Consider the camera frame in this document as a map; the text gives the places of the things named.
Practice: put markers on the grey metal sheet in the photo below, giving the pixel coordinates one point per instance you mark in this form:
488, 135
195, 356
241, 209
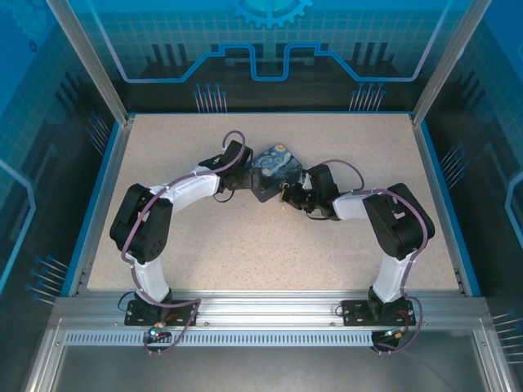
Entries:
265, 371

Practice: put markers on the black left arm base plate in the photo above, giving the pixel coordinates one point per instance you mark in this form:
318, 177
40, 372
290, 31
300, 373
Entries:
184, 315

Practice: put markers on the blue table edge strip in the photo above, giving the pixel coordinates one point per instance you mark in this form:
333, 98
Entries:
96, 204
435, 163

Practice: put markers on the aluminium frame post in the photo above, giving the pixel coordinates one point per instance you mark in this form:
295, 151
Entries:
445, 61
94, 61

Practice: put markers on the starry night print tin box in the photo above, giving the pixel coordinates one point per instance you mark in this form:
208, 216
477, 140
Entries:
278, 163

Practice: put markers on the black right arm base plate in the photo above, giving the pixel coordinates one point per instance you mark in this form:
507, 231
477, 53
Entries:
355, 312

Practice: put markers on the aluminium side rail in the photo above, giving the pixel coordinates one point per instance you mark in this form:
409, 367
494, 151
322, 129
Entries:
427, 163
105, 204

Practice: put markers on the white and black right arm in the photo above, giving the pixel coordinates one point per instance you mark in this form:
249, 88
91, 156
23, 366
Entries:
351, 206

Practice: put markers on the aluminium cross rail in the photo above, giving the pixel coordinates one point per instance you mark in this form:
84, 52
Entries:
265, 310

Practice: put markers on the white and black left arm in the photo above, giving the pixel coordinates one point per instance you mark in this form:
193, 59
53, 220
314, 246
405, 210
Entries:
192, 185

